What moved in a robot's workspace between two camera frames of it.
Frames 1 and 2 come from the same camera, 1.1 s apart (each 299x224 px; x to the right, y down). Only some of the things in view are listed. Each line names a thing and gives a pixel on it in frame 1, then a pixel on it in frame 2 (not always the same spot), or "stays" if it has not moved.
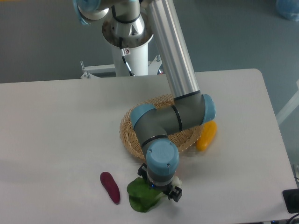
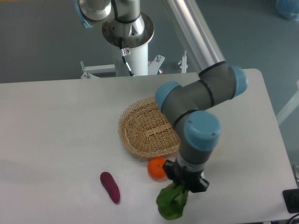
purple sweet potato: [111, 186] stays
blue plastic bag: [288, 9] stays
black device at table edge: [291, 197] stays
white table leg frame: [289, 108] stays
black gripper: [165, 188] → [178, 173]
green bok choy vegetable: [143, 198] → [171, 200]
